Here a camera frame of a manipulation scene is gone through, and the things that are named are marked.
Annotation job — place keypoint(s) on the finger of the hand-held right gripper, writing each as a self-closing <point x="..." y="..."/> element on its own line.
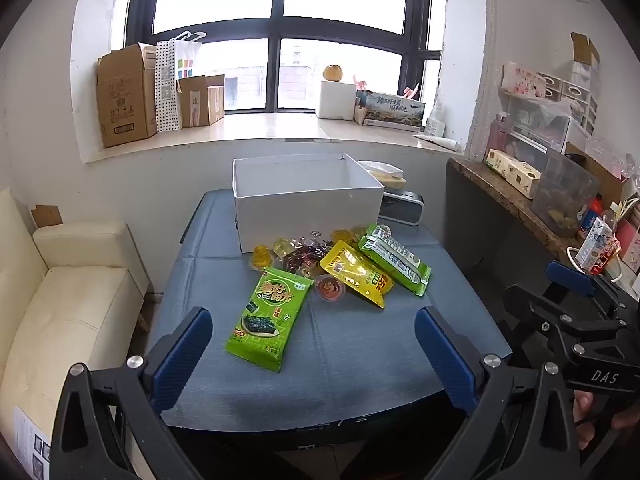
<point x="560" y="322"/>
<point x="570" y="276"/>

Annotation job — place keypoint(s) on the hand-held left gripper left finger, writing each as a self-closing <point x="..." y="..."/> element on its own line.
<point x="180" y="355"/>

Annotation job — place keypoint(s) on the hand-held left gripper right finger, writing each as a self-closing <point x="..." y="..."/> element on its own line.
<point x="445" y="355"/>

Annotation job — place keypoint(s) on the red jelly cup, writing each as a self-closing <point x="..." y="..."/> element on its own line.
<point x="330" y="289"/>

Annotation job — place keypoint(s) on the white cardboard box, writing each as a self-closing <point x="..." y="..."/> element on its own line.
<point x="300" y="215"/>

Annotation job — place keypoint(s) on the person's right hand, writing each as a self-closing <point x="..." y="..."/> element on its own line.
<point x="582" y="410"/>

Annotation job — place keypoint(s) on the white drink carton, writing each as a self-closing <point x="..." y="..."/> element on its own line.
<point x="597" y="247"/>

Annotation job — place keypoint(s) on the clear plastic container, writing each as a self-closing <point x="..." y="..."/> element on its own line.
<point x="565" y="195"/>

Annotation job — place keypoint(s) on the green seaweed snack packet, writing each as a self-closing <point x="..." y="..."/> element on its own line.
<point x="265" y="320"/>

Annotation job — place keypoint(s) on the blue tablecloth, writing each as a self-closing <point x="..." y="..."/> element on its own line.
<point x="350" y="360"/>

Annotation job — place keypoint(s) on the stone side counter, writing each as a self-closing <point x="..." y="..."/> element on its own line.
<point x="500" y="200"/>

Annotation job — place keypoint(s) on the green and white snack packet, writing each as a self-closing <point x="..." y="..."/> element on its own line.
<point x="395" y="260"/>

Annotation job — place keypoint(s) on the beige printed carton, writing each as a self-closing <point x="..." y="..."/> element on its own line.
<point x="512" y="172"/>

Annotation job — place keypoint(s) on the cream leather sofa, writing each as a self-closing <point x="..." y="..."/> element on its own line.
<point x="65" y="310"/>

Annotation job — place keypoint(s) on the yellow snack packet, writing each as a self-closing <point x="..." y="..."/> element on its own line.
<point x="350" y="270"/>

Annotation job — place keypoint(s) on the clear storage drawers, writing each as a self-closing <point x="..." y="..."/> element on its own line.
<point x="542" y="127"/>

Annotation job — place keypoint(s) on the black and silver speaker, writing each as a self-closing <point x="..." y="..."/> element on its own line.
<point x="402" y="207"/>

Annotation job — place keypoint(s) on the dark candy packet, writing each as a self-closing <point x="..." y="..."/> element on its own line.
<point x="302" y="257"/>

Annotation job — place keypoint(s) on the pink bottle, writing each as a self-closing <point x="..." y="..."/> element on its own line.
<point x="497" y="135"/>

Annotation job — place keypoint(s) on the white printed carton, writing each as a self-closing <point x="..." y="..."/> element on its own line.
<point x="30" y="442"/>

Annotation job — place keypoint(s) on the white drawer organizer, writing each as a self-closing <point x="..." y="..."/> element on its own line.
<point x="575" y="90"/>

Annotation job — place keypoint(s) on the white tube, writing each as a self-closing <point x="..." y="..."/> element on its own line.
<point x="437" y="141"/>

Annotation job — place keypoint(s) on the brown cardboard piece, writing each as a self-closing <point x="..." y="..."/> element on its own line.
<point x="47" y="216"/>

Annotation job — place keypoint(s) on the white food wrapper bundle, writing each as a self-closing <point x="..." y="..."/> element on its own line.
<point x="382" y="172"/>

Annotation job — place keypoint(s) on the pink floral box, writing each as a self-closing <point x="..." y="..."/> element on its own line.
<point x="522" y="81"/>

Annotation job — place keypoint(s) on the printed tissue box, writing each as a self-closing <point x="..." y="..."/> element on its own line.
<point x="395" y="112"/>

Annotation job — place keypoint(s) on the pink toy figure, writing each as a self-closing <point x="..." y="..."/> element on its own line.
<point x="411" y="91"/>
<point x="360" y="82"/>

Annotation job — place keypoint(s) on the small open cardboard box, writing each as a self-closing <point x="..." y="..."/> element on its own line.
<point x="197" y="102"/>

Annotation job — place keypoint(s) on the small brown basket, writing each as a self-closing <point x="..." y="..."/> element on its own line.
<point x="360" y="112"/>

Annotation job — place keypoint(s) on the large brown cardboard box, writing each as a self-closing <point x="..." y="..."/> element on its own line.
<point x="125" y="100"/>

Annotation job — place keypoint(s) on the white patterned paper bag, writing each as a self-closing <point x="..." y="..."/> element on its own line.
<point x="167" y="90"/>

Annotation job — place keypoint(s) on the white foam box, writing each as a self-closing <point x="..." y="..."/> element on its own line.
<point x="335" y="101"/>

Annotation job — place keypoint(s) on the orange fruit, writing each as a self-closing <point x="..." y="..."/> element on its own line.
<point x="333" y="73"/>

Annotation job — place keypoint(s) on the black window frame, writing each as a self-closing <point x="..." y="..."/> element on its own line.
<point x="274" y="25"/>

